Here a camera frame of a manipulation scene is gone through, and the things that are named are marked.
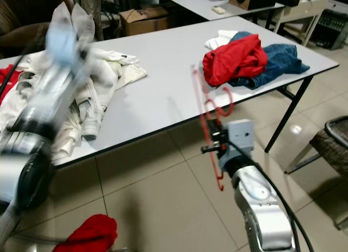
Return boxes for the red plastic hanger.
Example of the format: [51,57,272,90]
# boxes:
[190,64,235,192]

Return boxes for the white table black legs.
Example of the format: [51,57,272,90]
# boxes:
[0,15,348,171]

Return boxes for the blue jeans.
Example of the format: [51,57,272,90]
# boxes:
[228,30,310,89]

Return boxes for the red and white garment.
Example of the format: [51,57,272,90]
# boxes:
[0,64,16,92]

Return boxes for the grey office table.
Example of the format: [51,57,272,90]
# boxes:
[158,0,300,29]

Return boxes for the brown cardboard box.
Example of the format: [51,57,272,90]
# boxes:
[120,6,169,36]

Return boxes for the red cloth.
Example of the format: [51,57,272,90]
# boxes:
[52,214,119,252]

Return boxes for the black audio equipment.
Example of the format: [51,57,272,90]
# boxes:
[307,7,348,50]

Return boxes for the small white table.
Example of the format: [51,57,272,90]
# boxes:
[272,0,332,43]

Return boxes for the brown armchair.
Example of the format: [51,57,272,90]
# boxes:
[0,0,58,59]

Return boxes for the white fabric bag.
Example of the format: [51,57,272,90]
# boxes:
[72,4,96,38]
[52,3,74,38]

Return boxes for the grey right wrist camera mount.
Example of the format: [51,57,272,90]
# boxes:
[226,120,255,160]

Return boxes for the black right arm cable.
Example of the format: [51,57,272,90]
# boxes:
[231,140,313,252]

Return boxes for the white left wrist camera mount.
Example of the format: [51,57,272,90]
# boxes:
[46,26,88,67]

